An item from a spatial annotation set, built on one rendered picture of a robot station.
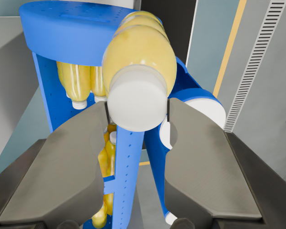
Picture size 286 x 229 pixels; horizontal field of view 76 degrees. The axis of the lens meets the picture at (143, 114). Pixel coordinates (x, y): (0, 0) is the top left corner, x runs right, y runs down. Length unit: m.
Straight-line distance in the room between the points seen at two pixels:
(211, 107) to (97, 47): 0.52
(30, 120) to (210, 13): 1.87
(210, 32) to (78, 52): 1.57
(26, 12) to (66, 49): 0.09
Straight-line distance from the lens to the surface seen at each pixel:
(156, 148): 1.58
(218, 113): 0.77
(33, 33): 0.38
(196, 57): 1.83
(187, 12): 1.52
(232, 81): 2.17
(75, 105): 0.53
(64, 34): 0.33
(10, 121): 0.93
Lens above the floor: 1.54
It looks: 52 degrees down
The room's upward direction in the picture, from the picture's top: 163 degrees clockwise
